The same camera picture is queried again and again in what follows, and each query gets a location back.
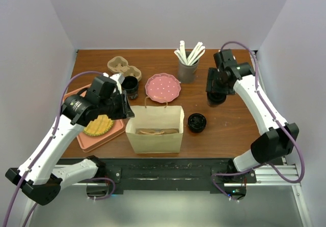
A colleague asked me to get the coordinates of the pink polka dot plate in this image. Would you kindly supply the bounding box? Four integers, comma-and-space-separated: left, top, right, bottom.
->
145, 73, 181, 103

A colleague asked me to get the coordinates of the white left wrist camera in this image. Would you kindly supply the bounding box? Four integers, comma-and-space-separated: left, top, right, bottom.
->
103, 73, 125, 93

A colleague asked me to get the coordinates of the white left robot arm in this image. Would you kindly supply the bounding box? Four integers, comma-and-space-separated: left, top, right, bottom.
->
6, 74, 134, 206

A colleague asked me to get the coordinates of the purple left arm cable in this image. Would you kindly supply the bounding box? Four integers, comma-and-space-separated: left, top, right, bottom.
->
4, 71, 117, 227

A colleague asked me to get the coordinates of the yellow green woven coaster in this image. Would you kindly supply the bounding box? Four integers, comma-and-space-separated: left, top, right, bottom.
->
83, 115, 114, 137

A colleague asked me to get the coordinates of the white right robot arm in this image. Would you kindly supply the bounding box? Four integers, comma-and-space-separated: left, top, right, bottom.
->
206, 49, 299, 183

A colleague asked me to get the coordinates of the beige paper takeout bag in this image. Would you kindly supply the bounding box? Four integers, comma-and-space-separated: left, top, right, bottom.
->
125, 97, 184, 154

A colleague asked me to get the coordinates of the stack of black cups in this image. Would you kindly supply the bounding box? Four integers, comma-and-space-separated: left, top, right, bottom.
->
121, 76, 139, 100

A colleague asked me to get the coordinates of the salmon pink tray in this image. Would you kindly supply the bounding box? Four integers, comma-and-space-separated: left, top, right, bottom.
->
62, 84, 127, 153

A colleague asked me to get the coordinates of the beige cardboard cup carrier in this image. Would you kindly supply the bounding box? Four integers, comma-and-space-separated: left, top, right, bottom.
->
135, 128, 179, 135

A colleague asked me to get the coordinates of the black takeout coffee cup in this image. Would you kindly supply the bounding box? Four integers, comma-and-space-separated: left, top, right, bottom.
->
207, 93, 227, 107

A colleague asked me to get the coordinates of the white paper straw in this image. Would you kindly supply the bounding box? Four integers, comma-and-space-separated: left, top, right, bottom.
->
179, 40, 188, 65
174, 49, 187, 65
186, 42, 205, 66

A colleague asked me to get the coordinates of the grey straw holder cup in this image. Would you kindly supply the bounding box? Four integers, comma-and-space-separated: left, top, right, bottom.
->
177, 60, 199, 83

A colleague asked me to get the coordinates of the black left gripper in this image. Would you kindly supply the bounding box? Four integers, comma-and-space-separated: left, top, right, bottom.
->
99, 90, 135, 120

